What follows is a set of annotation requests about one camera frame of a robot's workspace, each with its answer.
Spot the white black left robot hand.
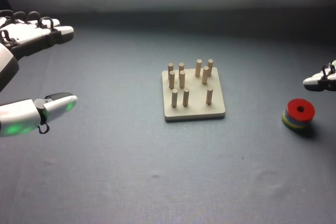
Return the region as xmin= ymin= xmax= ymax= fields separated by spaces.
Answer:
xmin=0 ymin=9 xmax=78 ymax=138

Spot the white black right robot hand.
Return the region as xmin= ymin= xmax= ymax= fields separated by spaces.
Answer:
xmin=302 ymin=60 xmax=336 ymax=92

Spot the stack of coloured rings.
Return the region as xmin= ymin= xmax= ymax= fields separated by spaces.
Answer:
xmin=281 ymin=98 xmax=316 ymax=133

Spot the wooden peg board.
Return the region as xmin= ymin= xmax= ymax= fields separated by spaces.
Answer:
xmin=161 ymin=58 xmax=227 ymax=123

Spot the grey table cloth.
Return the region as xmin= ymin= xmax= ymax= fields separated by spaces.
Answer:
xmin=0 ymin=8 xmax=336 ymax=224

